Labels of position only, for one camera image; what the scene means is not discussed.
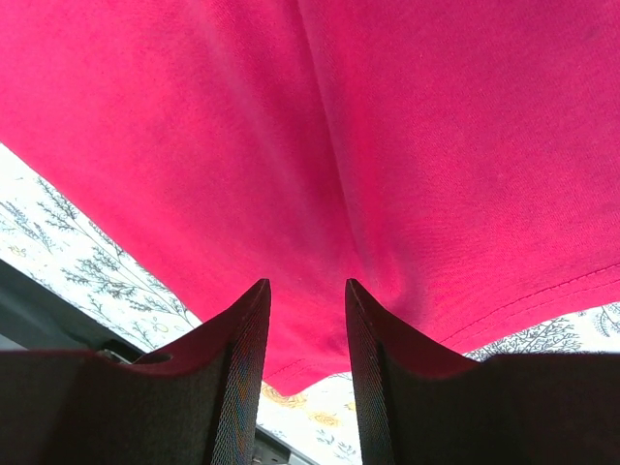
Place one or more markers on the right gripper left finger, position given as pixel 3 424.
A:
pixel 194 401

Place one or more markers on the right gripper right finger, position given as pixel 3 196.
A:
pixel 418 402

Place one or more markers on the magenta t shirt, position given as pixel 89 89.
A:
pixel 460 159

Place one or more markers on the floral table mat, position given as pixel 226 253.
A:
pixel 44 236

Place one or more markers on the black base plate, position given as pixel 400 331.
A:
pixel 34 318

